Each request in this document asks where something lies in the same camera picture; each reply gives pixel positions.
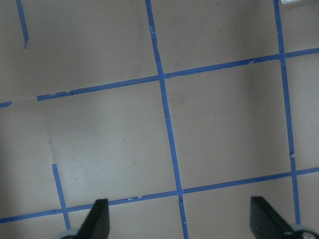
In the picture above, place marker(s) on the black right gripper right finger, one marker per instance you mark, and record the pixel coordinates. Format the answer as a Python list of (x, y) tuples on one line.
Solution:
[(266, 223)]

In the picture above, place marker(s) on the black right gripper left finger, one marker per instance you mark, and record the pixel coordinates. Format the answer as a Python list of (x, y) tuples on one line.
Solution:
[(97, 222)]

